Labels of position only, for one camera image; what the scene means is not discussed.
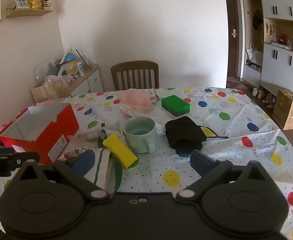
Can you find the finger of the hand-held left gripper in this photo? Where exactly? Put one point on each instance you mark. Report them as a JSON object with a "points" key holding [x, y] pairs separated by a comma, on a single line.
{"points": [[26, 158], [0, 151]]}

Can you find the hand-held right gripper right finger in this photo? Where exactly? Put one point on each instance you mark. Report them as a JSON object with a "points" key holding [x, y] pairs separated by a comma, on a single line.
{"points": [[201, 162]]}

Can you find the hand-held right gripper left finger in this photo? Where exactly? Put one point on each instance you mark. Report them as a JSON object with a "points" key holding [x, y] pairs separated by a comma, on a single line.
{"points": [[84, 160]]}

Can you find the green sponge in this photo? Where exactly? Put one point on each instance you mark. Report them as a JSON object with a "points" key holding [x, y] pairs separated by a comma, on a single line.
{"points": [[175, 105]]}

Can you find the white green-trimmed cloth bag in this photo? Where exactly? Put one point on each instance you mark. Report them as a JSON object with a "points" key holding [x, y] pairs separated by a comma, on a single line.
{"points": [[104, 167]]}

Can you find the crumpled printed wrapper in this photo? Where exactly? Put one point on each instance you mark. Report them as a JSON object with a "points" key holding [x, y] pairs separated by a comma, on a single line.
{"points": [[91, 133]]}

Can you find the yellow sponge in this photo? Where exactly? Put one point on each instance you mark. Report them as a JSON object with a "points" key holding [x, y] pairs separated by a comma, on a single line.
{"points": [[120, 150]]}

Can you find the red cardboard box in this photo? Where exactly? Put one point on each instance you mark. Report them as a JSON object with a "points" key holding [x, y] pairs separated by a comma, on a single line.
{"points": [[61, 130]]}

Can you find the balloon print tablecloth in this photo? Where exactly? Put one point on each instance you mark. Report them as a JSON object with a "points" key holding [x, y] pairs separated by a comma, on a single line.
{"points": [[236, 140]]}

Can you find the mint green cup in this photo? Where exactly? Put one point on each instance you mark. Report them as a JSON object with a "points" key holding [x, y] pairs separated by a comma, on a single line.
{"points": [[139, 140]]}

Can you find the white wooden sideboard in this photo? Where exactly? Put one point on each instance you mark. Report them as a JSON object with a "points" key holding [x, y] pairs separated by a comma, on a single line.
{"points": [[90, 81]]}

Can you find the cartoon printed plastic bag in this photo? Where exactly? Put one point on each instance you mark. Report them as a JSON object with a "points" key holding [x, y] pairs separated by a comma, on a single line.
{"points": [[153, 97]]}

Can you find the pink bath pouf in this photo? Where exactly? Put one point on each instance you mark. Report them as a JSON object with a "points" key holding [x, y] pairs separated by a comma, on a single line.
{"points": [[136, 98]]}

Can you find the patterned rug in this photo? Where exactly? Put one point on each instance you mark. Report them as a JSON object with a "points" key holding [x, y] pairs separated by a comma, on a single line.
{"points": [[235, 83]]}

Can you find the pair of beige shoes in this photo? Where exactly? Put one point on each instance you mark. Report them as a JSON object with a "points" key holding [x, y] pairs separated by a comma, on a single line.
{"points": [[257, 93]]}

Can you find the white tube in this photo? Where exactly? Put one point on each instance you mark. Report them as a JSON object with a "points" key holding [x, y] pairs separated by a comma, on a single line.
{"points": [[81, 68]]}

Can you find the yellow box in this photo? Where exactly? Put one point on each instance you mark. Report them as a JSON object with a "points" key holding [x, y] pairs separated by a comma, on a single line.
{"points": [[70, 67]]}

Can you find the brown cardboard box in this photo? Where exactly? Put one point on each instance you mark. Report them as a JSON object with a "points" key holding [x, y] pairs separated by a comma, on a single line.
{"points": [[285, 110]]}

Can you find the wooden chair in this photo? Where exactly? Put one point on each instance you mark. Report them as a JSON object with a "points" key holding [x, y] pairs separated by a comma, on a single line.
{"points": [[134, 67]]}

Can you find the white tote bag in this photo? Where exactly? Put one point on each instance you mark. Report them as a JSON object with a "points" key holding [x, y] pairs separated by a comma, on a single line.
{"points": [[255, 56]]}

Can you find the brown door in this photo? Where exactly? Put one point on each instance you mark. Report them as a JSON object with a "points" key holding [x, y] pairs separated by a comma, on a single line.
{"points": [[232, 15]]}

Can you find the small photo card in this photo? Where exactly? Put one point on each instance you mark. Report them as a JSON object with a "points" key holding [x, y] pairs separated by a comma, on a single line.
{"points": [[21, 0]]}

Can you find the black hat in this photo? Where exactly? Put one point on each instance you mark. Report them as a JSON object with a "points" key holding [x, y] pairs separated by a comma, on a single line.
{"points": [[257, 20]]}

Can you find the white wall cabinet unit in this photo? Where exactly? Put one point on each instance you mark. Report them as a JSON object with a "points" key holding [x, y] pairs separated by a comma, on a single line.
{"points": [[281, 62]]}

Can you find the wooden wall shelf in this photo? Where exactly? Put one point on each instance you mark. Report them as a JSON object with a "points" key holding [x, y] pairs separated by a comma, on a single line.
{"points": [[29, 13]]}

